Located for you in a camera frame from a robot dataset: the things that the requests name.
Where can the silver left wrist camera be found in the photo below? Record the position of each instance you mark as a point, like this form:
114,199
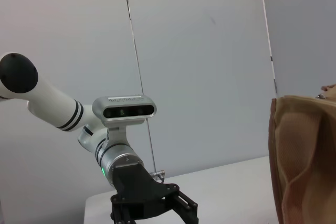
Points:
126,110

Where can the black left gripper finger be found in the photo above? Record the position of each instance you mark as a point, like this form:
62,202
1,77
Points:
186,208
123,214

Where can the khaki fabric food bag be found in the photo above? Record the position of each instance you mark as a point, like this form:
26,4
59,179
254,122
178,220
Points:
307,155

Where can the small silver wrist connector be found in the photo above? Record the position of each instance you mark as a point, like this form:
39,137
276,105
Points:
157,174

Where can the silver zipper pull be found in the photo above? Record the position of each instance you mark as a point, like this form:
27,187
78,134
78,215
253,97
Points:
319,96

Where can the white and silver left robot arm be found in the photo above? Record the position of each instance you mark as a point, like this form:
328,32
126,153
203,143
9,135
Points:
52,98

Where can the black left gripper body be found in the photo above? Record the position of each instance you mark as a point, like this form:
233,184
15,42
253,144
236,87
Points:
136,187

